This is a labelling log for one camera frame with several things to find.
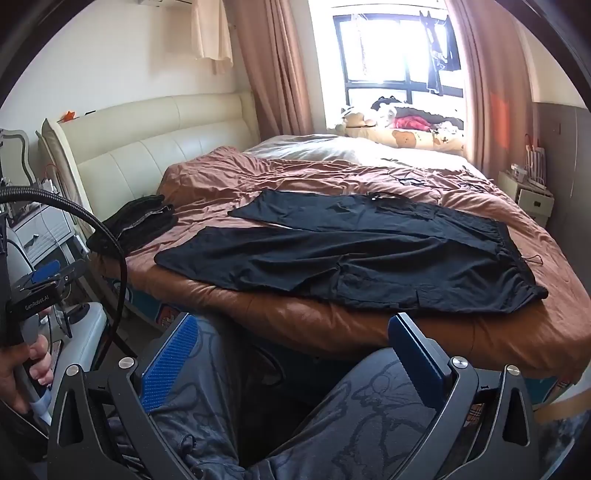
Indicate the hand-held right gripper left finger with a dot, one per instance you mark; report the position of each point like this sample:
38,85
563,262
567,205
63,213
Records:
170,364

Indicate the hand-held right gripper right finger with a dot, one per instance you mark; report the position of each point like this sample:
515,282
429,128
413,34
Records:
415,357

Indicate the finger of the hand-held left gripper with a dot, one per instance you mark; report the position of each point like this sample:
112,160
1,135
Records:
45,271
73,271

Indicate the black pants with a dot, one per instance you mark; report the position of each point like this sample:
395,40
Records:
346,258

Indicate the person's left hand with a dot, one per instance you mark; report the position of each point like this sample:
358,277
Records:
18,374

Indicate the white drawer cabinet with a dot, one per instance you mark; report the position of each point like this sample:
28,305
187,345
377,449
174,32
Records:
46,226

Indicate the teal bear print bed sheet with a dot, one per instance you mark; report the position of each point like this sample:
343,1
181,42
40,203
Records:
159,314

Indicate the person's legs grey patterned trousers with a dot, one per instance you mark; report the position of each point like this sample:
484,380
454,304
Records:
360,415

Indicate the folded black clothes pile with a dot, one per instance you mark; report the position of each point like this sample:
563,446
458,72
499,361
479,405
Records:
138,221

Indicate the brown bed blanket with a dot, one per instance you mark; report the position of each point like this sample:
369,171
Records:
300,318

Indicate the cream padded headboard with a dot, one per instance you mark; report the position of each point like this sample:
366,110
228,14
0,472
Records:
138,138

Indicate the small orange toy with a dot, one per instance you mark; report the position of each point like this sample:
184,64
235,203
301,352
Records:
68,115

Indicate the grey fluffy rug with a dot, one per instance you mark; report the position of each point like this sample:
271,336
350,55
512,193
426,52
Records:
558,447

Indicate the white nightstand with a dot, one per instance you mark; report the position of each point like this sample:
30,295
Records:
528,198

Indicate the yellow bear print cushion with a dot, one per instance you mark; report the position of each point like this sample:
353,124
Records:
415,138

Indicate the white bedding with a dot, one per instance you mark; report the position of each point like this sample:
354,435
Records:
323,147

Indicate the red cloth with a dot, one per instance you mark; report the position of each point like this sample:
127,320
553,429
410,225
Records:
413,122

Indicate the black white plush toy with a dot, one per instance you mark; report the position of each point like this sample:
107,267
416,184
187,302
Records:
384,105

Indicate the brown curtain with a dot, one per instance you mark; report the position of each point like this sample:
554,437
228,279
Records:
277,69
489,92

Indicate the cream hanging cloth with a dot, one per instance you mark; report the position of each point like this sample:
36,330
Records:
212,32

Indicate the white air conditioner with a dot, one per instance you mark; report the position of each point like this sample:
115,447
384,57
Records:
166,2

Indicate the dark hanging clothes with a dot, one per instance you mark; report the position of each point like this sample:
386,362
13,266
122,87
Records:
436,69

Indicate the silver ornate mirror frame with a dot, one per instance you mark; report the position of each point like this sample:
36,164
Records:
16,143

